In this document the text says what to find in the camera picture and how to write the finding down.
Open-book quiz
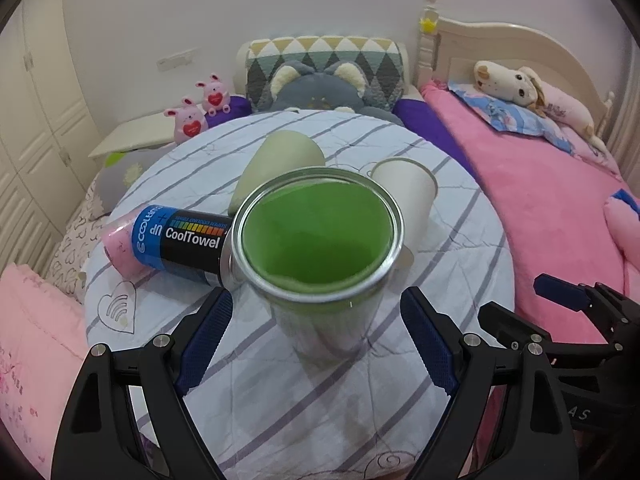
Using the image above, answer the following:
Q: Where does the pink plush cushion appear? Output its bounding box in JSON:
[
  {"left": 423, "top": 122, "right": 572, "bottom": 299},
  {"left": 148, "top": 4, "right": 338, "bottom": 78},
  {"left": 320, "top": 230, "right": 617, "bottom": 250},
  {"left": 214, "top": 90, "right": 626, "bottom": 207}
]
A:
[{"left": 602, "top": 187, "right": 640, "bottom": 281}]

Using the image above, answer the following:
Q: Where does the grey bear plush pillow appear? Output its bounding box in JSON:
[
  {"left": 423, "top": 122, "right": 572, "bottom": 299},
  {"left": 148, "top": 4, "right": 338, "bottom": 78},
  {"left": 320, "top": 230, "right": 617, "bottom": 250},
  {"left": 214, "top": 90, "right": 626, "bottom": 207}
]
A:
[{"left": 257, "top": 59, "right": 406, "bottom": 128}]

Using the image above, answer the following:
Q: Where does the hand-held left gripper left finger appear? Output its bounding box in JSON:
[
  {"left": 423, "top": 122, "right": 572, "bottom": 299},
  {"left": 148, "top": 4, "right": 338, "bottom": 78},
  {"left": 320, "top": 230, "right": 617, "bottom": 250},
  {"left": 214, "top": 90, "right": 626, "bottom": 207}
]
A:
[{"left": 50, "top": 285, "right": 235, "bottom": 480}]

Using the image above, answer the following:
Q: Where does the white wall plate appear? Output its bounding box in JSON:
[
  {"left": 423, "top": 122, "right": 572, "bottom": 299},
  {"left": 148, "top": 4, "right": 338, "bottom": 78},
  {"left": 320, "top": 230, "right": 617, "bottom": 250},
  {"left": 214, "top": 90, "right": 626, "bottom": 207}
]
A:
[{"left": 156, "top": 49, "right": 197, "bottom": 72}]

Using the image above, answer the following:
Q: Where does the white flat board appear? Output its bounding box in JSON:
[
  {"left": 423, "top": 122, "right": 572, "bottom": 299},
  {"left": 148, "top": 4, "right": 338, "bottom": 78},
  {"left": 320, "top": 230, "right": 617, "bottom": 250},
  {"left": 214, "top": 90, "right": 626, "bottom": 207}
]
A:
[{"left": 89, "top": 112, "right": 183, "bottom": 158}]

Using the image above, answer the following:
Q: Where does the white wardrobe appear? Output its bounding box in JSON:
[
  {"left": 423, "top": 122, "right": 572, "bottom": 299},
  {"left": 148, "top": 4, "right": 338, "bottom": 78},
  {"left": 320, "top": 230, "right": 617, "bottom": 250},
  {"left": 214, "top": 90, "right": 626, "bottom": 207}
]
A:
[{"left": 0, "top": 0, "right": 108, "bottom": 281}]

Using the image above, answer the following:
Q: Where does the cream wooden headboard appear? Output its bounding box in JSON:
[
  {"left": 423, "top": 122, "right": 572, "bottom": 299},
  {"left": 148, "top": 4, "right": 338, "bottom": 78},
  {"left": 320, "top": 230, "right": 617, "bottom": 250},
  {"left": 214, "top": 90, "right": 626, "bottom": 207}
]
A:
[{"left": 415, "top": 0, "right": 623, "bottom": 161}]

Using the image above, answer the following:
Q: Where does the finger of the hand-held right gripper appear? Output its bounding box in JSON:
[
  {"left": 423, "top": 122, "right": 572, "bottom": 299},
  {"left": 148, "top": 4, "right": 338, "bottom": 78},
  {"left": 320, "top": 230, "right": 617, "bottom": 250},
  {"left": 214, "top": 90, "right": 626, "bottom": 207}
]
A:
[
  {"left": 533, "top": 273, "right": 640, "bottom": 342},
  {"left": 477, "top": 301, "right": 612, "bottom": 361}
]

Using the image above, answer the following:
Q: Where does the cream dog plush toy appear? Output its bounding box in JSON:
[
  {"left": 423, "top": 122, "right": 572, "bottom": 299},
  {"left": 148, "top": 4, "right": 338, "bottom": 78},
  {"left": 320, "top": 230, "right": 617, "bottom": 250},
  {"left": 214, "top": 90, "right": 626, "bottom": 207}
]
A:
[{"left": 472, "top": 60, "right": 608, "bottom": 153}]

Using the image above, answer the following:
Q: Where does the blue printed pillow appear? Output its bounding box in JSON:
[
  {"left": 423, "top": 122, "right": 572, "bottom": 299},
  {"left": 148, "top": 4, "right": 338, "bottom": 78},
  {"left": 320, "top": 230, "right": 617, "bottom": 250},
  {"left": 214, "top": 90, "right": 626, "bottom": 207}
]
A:
[{"left": 447, "top": 80, "right": 621, "bottom": 171}]

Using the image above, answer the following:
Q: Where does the pink towel bottle black label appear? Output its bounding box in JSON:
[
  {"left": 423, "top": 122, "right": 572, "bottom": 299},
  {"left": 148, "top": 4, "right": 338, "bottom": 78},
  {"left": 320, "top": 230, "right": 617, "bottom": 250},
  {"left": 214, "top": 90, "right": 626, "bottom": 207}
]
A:
[{"left": 102, "top": 204, "right": 242, "bottom": 289}]

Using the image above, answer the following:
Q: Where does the green steel cup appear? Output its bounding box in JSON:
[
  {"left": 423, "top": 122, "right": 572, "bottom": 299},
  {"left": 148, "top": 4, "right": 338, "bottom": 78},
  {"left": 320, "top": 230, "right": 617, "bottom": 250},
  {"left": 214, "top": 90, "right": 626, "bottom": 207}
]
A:
[{"left": 231, "top": 167, "right": 405, "bottom": 358}]

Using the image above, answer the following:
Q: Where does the white paper cup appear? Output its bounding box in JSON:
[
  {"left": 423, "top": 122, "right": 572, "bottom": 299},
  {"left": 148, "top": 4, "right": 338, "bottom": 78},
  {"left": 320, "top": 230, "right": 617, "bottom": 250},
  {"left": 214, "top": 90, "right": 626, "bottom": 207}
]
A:
[{"left": 370, "top": 157, "right": 439, "bottom": 257}]

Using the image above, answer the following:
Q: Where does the grey flower pillow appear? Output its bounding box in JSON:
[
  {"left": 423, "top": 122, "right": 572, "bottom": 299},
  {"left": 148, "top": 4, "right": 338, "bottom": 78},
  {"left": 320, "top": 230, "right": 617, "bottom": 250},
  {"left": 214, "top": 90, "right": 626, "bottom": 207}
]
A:
[{"left": 82, "top": 147, "right": 176, "bottom": 221}]

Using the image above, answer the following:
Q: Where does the pink bunny plush toy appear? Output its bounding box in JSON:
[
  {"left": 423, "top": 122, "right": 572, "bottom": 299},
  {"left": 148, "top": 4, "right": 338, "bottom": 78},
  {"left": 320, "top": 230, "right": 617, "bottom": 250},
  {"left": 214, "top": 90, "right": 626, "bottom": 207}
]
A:
[
  {"left": 164, "top": 96, "right": 209, "bottom": 145},
  {"left": 196, "top": 74, "right": 234, "bottom": 116}
]

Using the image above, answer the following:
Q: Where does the pink embroidered quilt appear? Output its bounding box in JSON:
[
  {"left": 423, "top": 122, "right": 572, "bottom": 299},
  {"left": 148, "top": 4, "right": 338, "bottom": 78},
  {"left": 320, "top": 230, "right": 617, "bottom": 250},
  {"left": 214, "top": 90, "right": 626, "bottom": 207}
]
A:
[{"left": 0, "top": 262, "right": 146, "bottom": 480}]

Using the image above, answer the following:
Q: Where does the diamond patterned cushion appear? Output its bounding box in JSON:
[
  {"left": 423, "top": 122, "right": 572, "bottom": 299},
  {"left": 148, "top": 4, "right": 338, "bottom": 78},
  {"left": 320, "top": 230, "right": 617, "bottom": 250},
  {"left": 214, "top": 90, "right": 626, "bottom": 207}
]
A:
[{"left": 245, "top": 35, "right": 407, "bottom": 113}]

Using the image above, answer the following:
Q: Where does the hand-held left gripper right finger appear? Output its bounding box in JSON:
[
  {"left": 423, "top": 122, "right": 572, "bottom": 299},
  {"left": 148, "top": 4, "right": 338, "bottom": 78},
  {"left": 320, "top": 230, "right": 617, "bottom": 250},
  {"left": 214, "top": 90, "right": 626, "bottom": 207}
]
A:
[{"left": 400, "top": 286, "right": 589, "bottom": 480}]

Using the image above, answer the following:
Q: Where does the pink fleece blanket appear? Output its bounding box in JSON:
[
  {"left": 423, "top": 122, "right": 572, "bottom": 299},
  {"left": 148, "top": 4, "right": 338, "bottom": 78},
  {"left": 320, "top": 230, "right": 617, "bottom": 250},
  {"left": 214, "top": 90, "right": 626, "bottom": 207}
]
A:
[{"left": 420, "top": 80, "right": 640, "bottom": 346}]

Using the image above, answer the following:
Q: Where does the pale green cup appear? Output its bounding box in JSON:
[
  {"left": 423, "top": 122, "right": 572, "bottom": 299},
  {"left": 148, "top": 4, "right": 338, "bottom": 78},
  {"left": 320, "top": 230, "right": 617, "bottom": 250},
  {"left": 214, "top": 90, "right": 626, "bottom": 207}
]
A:
[{"left": 229, "top": 130, "right": 326, "bottom": 214}]

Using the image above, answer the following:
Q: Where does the heart printed pillow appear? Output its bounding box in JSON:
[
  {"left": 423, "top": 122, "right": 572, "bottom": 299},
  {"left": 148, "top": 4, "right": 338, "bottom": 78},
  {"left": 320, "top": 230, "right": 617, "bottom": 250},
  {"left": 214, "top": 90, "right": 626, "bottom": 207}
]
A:
[{"left": 42, "top": 205, "right": 121, "bottom": 306}]

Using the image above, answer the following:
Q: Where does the striped table cloth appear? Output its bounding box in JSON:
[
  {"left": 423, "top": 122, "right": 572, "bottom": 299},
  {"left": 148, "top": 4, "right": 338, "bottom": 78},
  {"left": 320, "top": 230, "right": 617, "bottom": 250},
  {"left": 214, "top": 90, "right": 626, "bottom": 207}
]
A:
[{"left": 82, "top": 109, "right": 516, "bottom": 480}]

